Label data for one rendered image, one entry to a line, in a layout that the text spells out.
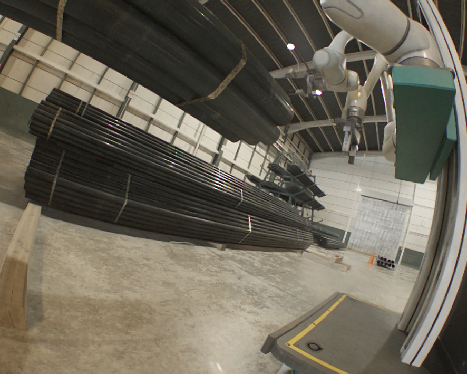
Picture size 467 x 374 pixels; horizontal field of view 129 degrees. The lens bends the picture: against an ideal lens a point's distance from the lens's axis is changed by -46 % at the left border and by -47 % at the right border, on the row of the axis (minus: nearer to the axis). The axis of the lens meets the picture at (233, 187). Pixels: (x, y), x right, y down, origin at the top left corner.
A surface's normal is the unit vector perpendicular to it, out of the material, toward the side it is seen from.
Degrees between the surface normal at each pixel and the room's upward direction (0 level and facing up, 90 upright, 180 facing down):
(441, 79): 90
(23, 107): 90
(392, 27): 145
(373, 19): 153
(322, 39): 170
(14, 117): 90
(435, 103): 180
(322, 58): 118
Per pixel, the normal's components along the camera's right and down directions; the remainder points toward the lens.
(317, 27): -0.20, 0.96
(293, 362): -0.65, -0.29
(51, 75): 0.71, 0.18
